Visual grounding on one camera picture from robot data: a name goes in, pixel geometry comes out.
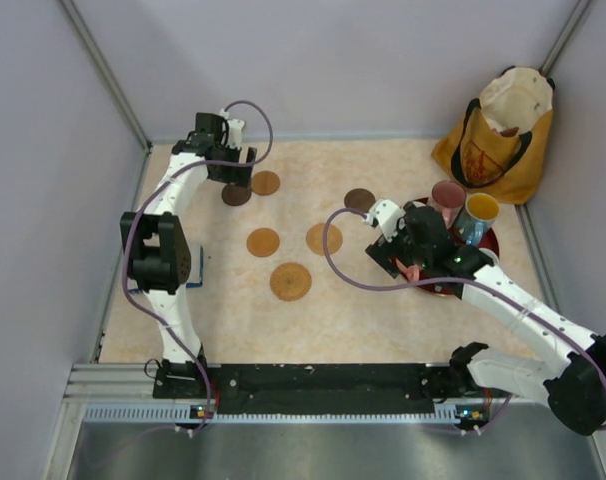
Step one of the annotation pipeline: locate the aluminium frame post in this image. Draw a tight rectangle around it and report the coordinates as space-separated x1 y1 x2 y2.
56 0 152 153
539 0 595 77

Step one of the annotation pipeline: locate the tall pink ghost mug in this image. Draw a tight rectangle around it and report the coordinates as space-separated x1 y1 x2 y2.
427 180 466 228

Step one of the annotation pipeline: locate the pink mug white inside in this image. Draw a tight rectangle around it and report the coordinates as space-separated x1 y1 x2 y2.
395 259 422 282

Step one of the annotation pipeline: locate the dark walnut coaster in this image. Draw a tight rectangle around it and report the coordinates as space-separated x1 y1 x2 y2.
344 188 376 213
221 185 252 207

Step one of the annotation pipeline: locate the blue mug yellow inside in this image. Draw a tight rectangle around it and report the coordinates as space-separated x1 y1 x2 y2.
453 193 500 246

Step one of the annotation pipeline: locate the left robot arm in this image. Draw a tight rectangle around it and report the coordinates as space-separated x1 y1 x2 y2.
120 109 257 397

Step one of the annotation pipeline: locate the left aluminium frame post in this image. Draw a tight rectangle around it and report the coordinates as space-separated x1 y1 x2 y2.
56 0 152 153

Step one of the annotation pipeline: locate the yellow tote bag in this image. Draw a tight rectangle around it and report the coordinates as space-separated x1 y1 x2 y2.
432 66 556 205

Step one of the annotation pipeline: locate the small pink mug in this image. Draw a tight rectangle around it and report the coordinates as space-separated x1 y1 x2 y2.
479 248 499 266

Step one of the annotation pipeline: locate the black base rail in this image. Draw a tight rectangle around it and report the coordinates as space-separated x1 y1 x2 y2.
152 362 504 416

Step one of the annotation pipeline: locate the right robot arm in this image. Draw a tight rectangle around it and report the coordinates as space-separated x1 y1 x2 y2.
365 199 606 436

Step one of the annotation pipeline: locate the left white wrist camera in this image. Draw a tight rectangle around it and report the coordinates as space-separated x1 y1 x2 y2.
219 109 246 150

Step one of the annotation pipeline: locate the blue white razor box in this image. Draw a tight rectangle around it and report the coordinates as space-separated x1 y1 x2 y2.
186 242 204 289

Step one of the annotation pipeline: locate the light wood coaster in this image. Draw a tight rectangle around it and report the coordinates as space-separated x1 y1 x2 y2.
246 228 280 258
251 171 281 196

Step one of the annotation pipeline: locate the right aluminium frame post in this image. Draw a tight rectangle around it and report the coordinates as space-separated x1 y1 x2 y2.
539 0 595 77

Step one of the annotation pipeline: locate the red round tray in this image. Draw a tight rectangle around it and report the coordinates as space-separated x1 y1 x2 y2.
414 198 500 282

